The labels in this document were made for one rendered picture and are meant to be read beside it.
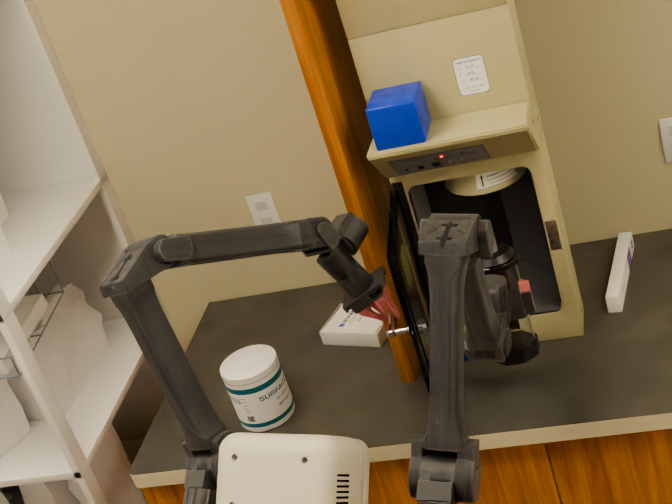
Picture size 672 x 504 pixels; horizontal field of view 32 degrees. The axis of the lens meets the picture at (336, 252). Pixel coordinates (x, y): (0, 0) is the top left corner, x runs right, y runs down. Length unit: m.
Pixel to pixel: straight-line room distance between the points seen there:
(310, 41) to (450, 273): 0.68
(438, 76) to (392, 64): 0.09
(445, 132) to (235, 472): 0.84
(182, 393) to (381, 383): 0.75
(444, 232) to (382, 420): 0.81
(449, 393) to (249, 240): 0.52
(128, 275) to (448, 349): 0.54
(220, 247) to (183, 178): 1.00
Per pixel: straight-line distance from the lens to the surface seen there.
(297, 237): 2.23
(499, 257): 2.38
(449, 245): 1.81
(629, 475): 2.55
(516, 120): 2.31
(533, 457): 2.52
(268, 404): 2.63
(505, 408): 2.50
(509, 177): 2.51
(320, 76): 2.32
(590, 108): 2.86
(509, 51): 2.35
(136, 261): 1.99
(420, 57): 2.37
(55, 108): 3.12
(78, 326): 3.17
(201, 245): 2.09
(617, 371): 2.53
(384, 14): 2.34
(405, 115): 2.30
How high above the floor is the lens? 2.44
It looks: 27 degrees down
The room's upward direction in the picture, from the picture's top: 18 degrees counter-clockwise
